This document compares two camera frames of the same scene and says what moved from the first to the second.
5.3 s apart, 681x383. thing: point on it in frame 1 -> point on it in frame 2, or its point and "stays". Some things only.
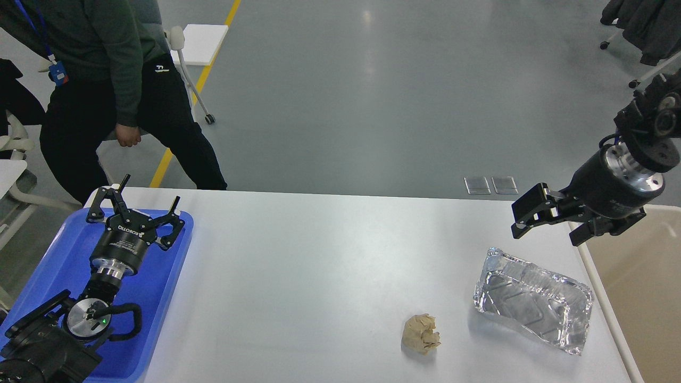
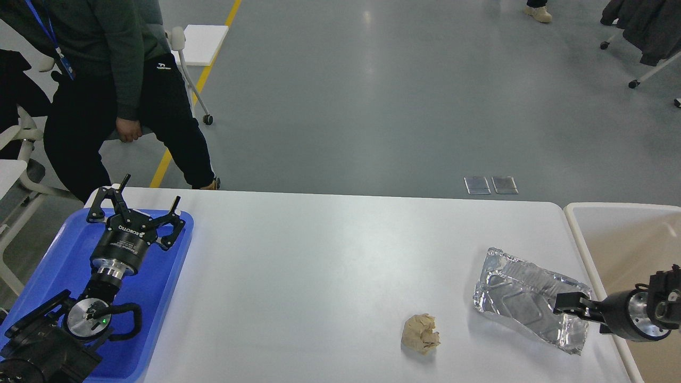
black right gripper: (609, 185) -> (626, 313)
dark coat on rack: (653, 26) stays
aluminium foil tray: (554, 308) stays
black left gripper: (118, 251) stays
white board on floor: (201, 43) stays
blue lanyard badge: (57, 71) -> (52, 36)
